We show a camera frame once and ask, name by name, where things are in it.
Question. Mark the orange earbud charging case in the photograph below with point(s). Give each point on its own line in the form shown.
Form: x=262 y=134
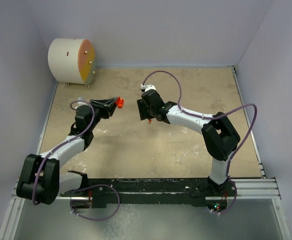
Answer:
x=120 y=102

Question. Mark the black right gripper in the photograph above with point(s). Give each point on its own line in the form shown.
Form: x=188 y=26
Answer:
x=142 y=106

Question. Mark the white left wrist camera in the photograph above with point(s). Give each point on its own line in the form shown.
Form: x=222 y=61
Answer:
x=80 y=101

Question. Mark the aluminium rail frame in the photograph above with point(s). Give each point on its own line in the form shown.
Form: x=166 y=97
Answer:
x=119 y=161

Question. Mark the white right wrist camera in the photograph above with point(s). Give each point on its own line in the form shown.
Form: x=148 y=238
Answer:
x=147 y=87

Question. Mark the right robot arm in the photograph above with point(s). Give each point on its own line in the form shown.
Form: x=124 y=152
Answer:
x=220 y=137

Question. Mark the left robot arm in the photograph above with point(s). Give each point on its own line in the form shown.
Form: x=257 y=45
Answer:
x=40 y=180

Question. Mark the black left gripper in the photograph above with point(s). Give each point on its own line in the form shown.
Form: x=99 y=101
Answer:
x=106 y=106

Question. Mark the round tricolour drawer cabinet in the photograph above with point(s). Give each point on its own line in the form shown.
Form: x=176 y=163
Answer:
x=72 y=61

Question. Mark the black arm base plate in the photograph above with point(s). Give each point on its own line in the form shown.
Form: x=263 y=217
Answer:
x=197 y=192

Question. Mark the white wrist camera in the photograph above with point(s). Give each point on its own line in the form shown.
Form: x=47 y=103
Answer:
x=147 y=87
x=80 y=101

